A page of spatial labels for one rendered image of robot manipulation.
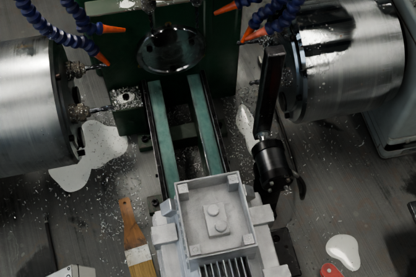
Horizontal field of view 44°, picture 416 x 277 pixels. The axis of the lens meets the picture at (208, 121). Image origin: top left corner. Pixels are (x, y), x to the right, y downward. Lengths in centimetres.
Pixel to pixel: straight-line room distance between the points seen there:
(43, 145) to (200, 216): 31
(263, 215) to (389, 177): 47
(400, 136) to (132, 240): 61
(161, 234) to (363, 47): 48
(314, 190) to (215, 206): 44
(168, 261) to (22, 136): 32
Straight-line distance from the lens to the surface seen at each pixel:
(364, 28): 98
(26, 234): 118
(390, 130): 117
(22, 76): 92
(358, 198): 119
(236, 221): 79
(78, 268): 83
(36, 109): 90
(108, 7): 100
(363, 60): 97
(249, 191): 84
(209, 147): 107
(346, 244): 115
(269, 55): 78
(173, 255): 83
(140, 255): 110
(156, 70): 112
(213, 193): 81
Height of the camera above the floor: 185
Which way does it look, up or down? 58 degrees down
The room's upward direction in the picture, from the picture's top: straight up
